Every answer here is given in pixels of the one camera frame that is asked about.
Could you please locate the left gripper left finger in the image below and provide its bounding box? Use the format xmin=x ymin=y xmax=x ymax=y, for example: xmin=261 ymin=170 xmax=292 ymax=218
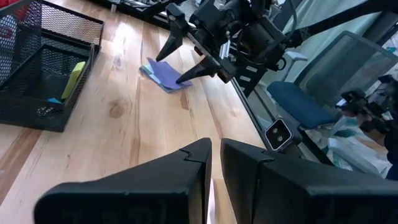
xmin=33 ymin=138 xmax=213 ymax=224

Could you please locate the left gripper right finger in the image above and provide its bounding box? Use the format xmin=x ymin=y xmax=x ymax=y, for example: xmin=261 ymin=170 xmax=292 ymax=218
xmin=220 ymin=138 xmax=398 ymax=224

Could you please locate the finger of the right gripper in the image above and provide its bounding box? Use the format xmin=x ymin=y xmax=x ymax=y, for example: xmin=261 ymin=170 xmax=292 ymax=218
xmin=155 ymin=26 xmax=188 ymax=62
xmin=175 ymin=56 xmax=224 ymax=85

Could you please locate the purple sticky note pad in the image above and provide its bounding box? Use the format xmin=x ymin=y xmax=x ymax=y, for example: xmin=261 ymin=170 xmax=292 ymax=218
xmin=139 ymin=57 xmax=193 ymax=94

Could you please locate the pink sticky note pad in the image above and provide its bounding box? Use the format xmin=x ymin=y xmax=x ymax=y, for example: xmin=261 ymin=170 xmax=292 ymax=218
xmin=206 ymin=177 xmax=216 ymax=224

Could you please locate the yellow-green eraser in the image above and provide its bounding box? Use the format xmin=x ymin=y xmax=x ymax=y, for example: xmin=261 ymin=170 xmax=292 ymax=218
xmin=60 ymin=61 xmax=87 ymax=100

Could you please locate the blue office chair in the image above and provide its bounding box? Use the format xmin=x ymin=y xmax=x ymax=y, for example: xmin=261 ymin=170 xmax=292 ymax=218
xmin=266 ymin=30 xmax=398 ymax=130

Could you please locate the black mesh desk organizer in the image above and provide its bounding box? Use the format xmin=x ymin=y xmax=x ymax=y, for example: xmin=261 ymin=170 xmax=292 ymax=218
xmin=0 ymin=0 xmax=105 ymax=133

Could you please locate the person's hand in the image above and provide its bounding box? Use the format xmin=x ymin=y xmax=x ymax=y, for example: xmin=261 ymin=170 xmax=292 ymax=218
xmin=357 ymin=114 xmax=392 ymax=147

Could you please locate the black aluminium table frame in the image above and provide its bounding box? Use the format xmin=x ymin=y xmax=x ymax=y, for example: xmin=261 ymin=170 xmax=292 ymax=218
xmin=90 ymin=0 xmax=335 ymax=166

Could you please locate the white-faced table camera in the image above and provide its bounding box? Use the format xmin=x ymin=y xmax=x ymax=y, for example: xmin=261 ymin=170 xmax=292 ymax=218
xmin=264 ymin=117 xmax=295 ymax=152

